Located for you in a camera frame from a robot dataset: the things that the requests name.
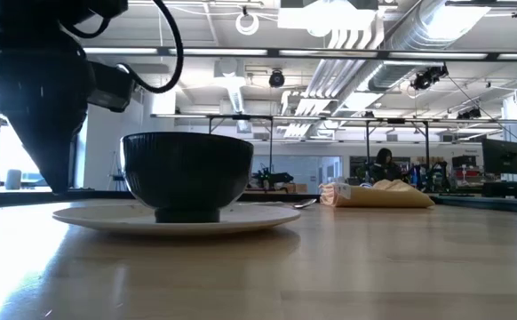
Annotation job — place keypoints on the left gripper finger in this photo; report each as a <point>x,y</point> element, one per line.
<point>81,122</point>
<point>50,142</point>

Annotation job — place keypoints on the white speckled plate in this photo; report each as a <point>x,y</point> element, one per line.
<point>107,220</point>

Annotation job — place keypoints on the red and black bowl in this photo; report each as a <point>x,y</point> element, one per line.
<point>187,173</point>

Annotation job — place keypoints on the silver spoon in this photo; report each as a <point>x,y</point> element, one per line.
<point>305,203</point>

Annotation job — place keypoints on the black background robot arm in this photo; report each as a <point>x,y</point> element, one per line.
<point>272,178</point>

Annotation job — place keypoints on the large bright window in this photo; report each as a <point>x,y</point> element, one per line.
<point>14,155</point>

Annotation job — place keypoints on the white cylinder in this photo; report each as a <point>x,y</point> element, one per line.
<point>13,178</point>

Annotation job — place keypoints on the black round ceiling device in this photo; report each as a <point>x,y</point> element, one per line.
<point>276,79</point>

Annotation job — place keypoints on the overhead light bar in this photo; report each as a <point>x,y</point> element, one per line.
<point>274,53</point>

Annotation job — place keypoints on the cardboard box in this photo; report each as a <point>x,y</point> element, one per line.
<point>296,188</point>

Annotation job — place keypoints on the white ceiling slat panels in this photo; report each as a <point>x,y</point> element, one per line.
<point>325,71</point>

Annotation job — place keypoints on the white ceiling light panel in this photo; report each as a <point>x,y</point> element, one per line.
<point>325,18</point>

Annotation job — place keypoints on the folded yellow cloth napkin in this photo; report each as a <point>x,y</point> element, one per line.
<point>374,197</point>

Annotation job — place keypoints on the person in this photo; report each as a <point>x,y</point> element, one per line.
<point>384,166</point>

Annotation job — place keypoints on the black computer monitor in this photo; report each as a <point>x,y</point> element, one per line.
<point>503,157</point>

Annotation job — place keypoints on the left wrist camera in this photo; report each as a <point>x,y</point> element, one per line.
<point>112,89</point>

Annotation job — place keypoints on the black overhead camera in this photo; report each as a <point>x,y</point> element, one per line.
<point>427,77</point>

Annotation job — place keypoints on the silver spiral ventilation duct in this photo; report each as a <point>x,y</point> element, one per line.
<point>418,31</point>

